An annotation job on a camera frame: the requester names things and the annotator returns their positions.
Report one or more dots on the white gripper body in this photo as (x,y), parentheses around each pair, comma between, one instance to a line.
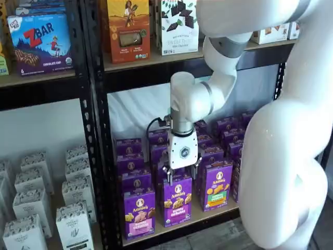
(183,152)

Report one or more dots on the Simple Mills chocolate thins box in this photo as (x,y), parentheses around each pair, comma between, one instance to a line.
(177,39)

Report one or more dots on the blue sea salt crackers box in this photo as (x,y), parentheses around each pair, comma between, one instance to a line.
(294,31)

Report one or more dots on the purple Annie's box pink patch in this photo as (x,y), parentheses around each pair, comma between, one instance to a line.
(139,216)
(136,182)
(130,164)
(128,147)

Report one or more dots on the white printed carton box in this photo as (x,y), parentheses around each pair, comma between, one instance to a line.
(78,169)
(33,160)
(28,179)
(5,169)
(31,203)
(23,234)
(76,153)
(76,190)
(74,229)

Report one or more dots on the blue Z Bar box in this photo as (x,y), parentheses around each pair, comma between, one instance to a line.
(39,7)
(39,47)

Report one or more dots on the purple Annie's box green patch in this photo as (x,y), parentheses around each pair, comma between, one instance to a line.
(212,153)
(201,127)
(206,139)
(218,187)

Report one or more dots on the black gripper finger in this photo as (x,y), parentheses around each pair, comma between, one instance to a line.
(193,173)
(169,177)

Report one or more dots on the purple Annie's box yellow patch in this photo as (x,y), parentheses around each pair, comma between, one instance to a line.
(236,182)
(226,123)
(235,151)
(232,135)

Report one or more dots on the black metal shelf rack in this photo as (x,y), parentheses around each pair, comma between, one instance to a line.
(101,130)
(39,99)

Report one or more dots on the white backdrop sheet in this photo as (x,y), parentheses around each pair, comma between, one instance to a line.
(135,112)

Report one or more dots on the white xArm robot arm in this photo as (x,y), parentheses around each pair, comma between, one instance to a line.
(273,156)

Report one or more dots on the purple Annie's chocolate grahams box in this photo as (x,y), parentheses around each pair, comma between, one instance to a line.
(247,117)

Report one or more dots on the yellow Bobo's box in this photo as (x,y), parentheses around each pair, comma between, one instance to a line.
(3,39)

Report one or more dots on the yellow Revival box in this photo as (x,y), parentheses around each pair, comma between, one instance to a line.
(128,39)

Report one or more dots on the orange pretzel crackers box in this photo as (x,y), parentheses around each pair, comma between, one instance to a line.
(270,34)

